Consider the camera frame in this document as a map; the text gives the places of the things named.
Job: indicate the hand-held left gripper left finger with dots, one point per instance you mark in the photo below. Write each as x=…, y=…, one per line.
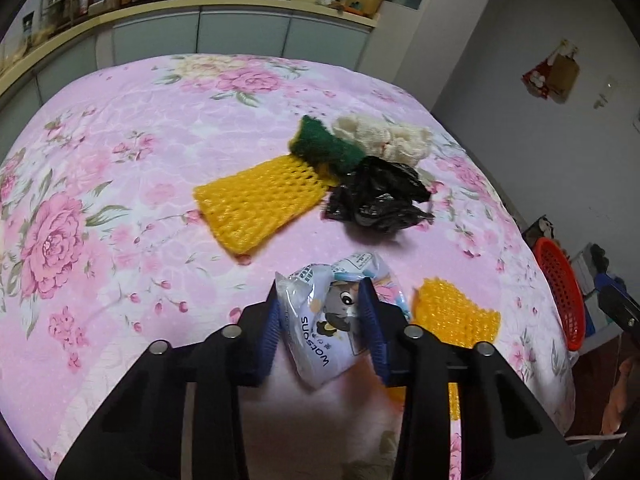
x=267, y=345

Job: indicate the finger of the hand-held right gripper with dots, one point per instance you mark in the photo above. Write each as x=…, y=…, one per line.
x=620, y=310
x=607, y=280

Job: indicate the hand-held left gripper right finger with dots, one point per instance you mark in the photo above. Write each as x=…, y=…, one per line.
x=375, y=340

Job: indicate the red plastic basket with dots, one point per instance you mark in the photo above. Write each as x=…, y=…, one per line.
x=562, y=295

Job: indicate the white tissue packet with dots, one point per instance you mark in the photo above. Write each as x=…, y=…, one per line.
x=320, y=330

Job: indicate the yellow foam net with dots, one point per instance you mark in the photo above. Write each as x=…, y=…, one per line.
x=455, y=315
x=255, y=205

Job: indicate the black plastic bag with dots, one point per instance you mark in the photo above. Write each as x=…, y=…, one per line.
x=375, y=195

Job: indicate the green scouring pad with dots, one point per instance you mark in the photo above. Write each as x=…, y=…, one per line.
x=325, y=147

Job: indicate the cream cloth rag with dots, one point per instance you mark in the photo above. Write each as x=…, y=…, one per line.
x=390, y=137

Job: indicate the person's right hand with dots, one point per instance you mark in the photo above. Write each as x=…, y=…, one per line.
x=617, y=400

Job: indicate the stack of shoe boxes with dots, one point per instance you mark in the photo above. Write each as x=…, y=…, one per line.
x=588, y=316

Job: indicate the brown wooden cabinet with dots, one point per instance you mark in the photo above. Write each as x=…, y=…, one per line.
x=595, y=385

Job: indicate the white intercom phone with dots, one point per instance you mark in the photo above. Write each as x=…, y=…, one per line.
x=606, y=91

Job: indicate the brown paper bag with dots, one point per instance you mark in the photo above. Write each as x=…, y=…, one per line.
x=565, y=77

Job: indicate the pink floral quilt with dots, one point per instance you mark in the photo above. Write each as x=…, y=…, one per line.
x=125, y=160

